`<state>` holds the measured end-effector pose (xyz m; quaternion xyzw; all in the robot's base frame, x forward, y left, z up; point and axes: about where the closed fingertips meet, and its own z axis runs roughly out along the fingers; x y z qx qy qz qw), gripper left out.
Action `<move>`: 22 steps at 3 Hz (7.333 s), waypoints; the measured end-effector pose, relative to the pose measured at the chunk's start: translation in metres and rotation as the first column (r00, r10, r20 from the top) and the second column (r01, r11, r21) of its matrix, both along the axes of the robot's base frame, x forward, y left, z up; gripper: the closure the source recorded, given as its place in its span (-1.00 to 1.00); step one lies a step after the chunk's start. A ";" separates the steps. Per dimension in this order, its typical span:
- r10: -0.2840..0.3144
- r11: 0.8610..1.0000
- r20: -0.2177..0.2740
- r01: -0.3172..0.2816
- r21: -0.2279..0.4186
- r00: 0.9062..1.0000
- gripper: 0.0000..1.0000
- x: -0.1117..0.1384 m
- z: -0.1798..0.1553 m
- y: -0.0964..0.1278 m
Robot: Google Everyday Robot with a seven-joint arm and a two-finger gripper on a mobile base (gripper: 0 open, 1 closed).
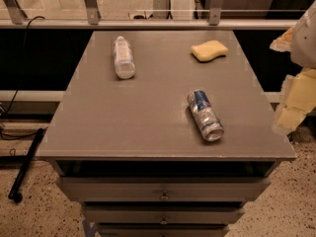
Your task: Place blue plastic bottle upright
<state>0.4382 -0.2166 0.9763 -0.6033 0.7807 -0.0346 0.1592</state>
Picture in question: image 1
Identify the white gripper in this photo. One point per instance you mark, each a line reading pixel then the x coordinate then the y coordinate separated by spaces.
pixel 305 44

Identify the clear plastic water bottle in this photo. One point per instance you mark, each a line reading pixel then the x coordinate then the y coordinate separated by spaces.
pixel 123 58

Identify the yellow sponge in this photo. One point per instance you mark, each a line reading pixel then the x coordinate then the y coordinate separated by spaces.
pixel 209 50

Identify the blue silver energy drink can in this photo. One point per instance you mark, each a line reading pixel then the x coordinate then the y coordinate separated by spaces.
pixel 206 120

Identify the grey drawer cabinet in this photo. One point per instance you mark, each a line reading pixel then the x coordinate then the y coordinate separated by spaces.
pixel 143 128

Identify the middle grey drawer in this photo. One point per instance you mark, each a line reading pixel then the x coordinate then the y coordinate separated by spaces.
pixel 163 214

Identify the grey drawer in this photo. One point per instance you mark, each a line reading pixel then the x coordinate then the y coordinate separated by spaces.
pixel 150 190
pixel 160 231
pixel 163 214

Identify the top grey drawer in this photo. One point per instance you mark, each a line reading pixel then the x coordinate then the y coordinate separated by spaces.
pixel 150 190

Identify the bottom grey drawer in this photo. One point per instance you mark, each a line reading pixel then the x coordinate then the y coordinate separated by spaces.
pixel 160 231

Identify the black rod on floor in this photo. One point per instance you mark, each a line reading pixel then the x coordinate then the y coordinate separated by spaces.
pixel 14 194

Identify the metal railing frame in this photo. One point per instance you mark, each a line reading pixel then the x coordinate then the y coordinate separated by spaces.
pixel 164 15

